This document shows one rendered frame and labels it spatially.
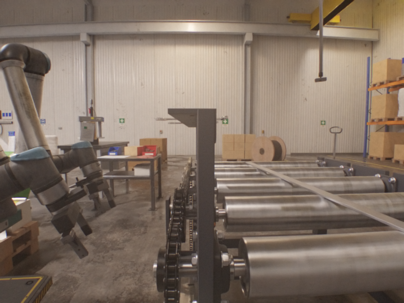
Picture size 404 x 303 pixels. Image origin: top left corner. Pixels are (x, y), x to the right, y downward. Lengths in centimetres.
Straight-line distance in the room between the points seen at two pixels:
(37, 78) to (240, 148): 753
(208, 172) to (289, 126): 1164
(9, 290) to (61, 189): 92
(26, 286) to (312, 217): 142
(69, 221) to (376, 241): 77
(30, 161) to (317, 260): 74
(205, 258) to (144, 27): 1144
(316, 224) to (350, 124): 1283
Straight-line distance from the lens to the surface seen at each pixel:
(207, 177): 34
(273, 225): 75
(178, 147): 1107
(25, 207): 259
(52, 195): 78
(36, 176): 77
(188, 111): 42
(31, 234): 262
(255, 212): 72
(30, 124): 122
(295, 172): 140
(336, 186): 117
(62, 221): 79
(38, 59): 144
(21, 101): 126
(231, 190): 99
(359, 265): 53
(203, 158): 33
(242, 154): 842
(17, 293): 157
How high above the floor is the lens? 112
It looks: 5 degrees down
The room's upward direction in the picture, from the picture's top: straight up
